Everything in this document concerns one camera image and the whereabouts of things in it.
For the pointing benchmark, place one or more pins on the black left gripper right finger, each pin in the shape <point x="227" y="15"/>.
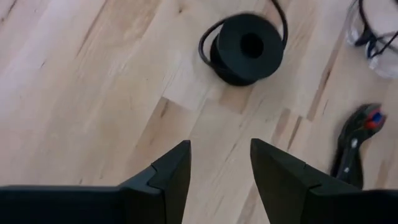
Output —
<point x="311" y="202"/>

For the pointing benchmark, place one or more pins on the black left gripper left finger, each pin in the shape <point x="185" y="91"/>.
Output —
<point x="93" y="205"/>

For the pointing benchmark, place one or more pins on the clear safety glasses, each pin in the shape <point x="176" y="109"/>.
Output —
<point x="385" y="62"/>

